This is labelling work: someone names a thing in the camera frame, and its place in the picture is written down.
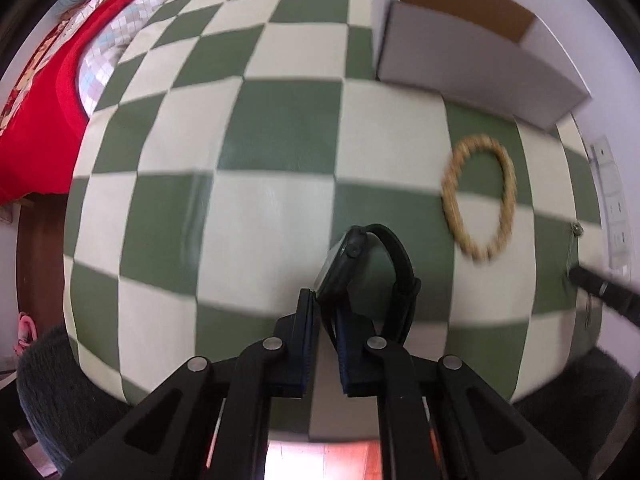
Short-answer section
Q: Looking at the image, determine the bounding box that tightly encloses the white power strip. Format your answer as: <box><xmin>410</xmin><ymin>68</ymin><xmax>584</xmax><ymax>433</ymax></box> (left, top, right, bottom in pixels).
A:
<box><xmin>589</xmin><ymin>135</ymin><xmax>633</xmax><ymax>272</ymax></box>

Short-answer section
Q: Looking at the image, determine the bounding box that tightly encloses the brown wooden bed frame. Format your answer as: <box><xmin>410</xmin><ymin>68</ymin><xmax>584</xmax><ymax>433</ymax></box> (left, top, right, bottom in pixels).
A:
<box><xmin>16</xmin><ymin>192</ymin><xmax>72</xmax><ymax>341</ymax></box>

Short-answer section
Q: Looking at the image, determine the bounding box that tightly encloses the floral printed bedsheet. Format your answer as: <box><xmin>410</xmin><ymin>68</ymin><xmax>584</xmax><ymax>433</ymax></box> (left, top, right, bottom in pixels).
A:
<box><xmin>0</xmin><ymin>0</ymin><xmax>151</xmax><ymax>136</ymax></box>

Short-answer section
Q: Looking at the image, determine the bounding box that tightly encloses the green white checkered tablecloth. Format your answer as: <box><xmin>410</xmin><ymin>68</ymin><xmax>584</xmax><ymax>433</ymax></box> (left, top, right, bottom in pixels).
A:
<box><xmin>62</xmin><ymin>0</ymin><xmax>604</xmax><ymax>442</ymax></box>

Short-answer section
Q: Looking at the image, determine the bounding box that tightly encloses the grey fuzzy cloth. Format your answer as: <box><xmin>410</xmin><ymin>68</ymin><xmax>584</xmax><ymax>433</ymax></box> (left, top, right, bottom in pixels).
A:
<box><xmin>510</xmin><ymin>344</ymin><xmax>640</xmax><ymax>480</ymax></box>
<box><xmin>15</xmin><ymin>324</ymin><xmax>147</xmax><ymax>477</ymax></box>

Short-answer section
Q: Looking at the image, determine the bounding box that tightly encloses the thin silver necklace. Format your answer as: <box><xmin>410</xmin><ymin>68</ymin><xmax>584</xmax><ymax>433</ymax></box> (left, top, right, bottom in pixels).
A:
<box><xmin>564</xmin><ymin>221</ymin><xmax>585</xmax><ymax>281</ymax></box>

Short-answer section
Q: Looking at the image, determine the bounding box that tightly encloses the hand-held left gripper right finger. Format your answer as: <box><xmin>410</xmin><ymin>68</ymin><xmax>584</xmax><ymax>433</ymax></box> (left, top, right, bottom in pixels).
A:
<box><xmin>334</xmin><ymin>304</ymin><xmax>584</xmax><ymax>480</ymax></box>

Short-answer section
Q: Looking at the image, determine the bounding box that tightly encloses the black smartwatch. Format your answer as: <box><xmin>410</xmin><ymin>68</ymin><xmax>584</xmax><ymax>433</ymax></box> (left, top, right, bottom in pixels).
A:
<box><xmin>313</xmin><ymin>223</ymin><xmax>422</xmax><ymax>347</ymax></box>

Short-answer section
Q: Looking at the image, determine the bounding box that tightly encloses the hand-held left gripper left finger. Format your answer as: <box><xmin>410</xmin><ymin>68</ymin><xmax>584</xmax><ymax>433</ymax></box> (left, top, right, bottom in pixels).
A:
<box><xmin>60</xmin><ymin>288</ymin><xmax>318</xmax><ymax>480</ymax></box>

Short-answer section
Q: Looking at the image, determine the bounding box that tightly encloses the wooden bead bracelet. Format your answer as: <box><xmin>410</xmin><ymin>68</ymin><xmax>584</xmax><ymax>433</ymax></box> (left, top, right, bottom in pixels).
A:
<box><xmin>441</xmin><ymin>133</ymin><xmax>517</xmax><ymax>262</ymax></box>

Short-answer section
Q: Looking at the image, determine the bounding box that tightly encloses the red blanket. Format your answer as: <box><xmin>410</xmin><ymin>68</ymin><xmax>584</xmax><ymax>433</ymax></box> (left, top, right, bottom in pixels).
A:
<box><xmin>0</xmin><ymin>0</ymin><xmax>182</xmax><ymax>207</ymax></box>

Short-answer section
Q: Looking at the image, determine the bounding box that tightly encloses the white cardboard box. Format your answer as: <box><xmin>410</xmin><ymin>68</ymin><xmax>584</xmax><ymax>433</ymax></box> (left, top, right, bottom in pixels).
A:
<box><xmin>371</xmin><ymin>0</ymin><xmax>593</xmax><ymax>132</ymax></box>

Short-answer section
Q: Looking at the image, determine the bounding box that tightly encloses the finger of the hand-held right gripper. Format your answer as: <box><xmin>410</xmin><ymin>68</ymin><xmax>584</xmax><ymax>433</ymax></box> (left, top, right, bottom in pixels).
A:
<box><xmin>569</xmin><ymin>265</ymin><xmax>640</xmax><ymax>330</ymax></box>

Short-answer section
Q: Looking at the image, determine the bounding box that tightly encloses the pastel checkered quilt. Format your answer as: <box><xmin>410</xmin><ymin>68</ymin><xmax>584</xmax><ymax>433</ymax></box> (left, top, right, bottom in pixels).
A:
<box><xmin>76</xmin><ymin>0</ymin><xmax>241</xmax><ymax>116</ymax></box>

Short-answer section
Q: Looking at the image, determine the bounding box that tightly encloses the pink slipper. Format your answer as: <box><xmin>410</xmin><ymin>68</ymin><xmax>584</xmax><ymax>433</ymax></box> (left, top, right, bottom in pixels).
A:
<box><xmin>13</xmin><ymin>311</ymin><xmax>38</xmax><ymax>357</ymax></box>

